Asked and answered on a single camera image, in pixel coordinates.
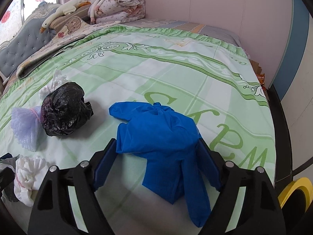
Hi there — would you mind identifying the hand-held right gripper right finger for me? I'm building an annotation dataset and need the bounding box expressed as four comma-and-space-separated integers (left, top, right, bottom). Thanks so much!
197, 133, 286, 235

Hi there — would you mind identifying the brown striped pillow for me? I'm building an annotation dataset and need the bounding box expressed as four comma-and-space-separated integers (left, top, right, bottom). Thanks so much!
49, 6, 90, 32

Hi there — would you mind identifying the blue rubber glove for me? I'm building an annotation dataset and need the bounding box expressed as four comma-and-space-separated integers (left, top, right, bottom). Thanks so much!
109, 101, 211, 228

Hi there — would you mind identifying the purple foam net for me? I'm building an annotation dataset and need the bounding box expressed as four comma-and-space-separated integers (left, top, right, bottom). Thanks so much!
10, 106, 45, 152

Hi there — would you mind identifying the small cardboard box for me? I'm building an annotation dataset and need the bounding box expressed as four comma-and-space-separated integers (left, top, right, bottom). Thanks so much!
249, 58, 262, 75

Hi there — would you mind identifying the orange snack packet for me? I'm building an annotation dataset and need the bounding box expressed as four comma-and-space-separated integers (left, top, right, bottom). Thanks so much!
255, 73, 266, 90

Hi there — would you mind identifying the folded pink printed quilt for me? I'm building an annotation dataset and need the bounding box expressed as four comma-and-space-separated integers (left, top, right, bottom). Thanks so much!
87, 0, 146, 25

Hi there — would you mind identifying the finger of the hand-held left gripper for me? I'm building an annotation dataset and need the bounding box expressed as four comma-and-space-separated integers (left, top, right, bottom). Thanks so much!
0, 153, 15, 196

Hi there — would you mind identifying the purple-tinged black plastic bag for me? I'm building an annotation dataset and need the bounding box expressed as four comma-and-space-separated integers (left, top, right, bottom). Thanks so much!
40, 82, 94, 137

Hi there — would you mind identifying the window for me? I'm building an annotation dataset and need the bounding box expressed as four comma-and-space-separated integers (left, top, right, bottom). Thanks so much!
0, 0, 60, 42

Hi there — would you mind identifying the blue tufted bed headboard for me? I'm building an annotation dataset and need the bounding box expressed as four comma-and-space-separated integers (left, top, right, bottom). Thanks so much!
0, 1, 62, 79

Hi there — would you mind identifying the bear printed blanket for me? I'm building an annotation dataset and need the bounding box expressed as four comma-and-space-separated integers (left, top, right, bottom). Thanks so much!
16, 16, 122, 80

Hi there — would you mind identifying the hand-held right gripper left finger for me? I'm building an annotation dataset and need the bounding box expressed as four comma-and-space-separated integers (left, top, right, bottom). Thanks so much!
28, 138, 117, 235

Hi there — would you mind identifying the yellow-rimmed black trash bin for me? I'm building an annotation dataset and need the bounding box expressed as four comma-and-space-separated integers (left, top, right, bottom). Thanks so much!
277, 177, 313, 216

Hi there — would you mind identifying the white goose plush toy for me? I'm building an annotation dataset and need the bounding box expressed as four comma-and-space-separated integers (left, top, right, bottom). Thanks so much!
40, 0, 92, 34

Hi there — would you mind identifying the white tissue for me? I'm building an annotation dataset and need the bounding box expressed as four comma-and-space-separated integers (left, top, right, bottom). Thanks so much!
13, 155, 49, 207

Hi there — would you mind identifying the green floral blanket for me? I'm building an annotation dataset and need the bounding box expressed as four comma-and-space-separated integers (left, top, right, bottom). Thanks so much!
0, 26, 276, 235

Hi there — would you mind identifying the blue door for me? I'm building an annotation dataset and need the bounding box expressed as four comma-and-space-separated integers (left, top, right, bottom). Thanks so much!
270, 0, 313, 101

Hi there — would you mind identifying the striped bed sheet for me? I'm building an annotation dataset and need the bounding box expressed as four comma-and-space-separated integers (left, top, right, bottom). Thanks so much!
127, 18, 241, 47

